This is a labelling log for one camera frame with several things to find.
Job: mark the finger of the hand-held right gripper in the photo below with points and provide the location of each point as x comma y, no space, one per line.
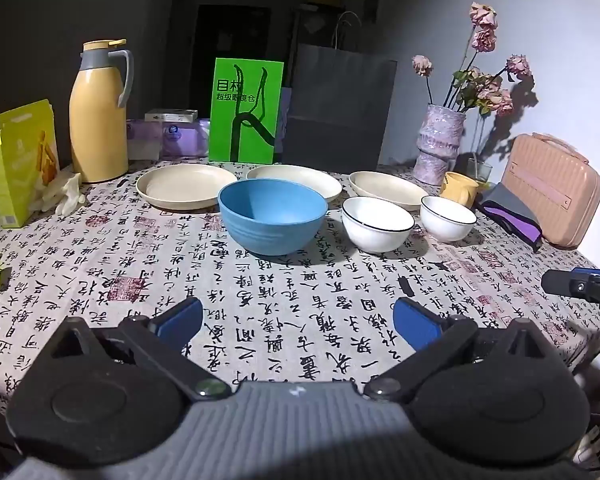
555,282

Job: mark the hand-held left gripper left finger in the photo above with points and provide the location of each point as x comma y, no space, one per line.
182,317

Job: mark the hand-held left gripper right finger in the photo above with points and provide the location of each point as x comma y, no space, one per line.
417,322

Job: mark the white bowl with black rim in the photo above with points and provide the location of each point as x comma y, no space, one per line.
447,225
377,232

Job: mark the blue bowl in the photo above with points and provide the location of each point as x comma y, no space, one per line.
272,230

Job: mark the cream plate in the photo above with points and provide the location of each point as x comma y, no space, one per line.
300,175
387,187
185,185

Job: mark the grey and purple cloth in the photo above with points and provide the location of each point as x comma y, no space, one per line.
510,205

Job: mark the pink ribbed case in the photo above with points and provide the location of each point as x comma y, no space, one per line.
555,190

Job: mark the calligraphy printed tablecloth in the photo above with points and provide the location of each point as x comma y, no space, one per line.
280,300

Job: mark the clear drinking glass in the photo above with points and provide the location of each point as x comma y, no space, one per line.
482,170

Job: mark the yellow mug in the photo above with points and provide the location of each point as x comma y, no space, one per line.
457,190

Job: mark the white rubber glove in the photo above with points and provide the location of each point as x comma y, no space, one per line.
70,192
45,200

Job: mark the purple tissue pack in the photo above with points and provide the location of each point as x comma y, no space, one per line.
185,140
145,140

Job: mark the purple ceramic vase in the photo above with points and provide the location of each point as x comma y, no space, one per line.
437,140

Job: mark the green paper bag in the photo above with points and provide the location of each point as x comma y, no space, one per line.
225,130

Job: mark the small white box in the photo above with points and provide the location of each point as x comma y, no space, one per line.
172,115

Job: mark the yellow thermos jug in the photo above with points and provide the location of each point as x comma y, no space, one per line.
97,130

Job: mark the yellow-green snack box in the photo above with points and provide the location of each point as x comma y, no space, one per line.
17,170

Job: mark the black paper bag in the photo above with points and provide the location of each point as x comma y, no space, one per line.
340,110

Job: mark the dried pink rose bouquet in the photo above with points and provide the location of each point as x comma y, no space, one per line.
484,39

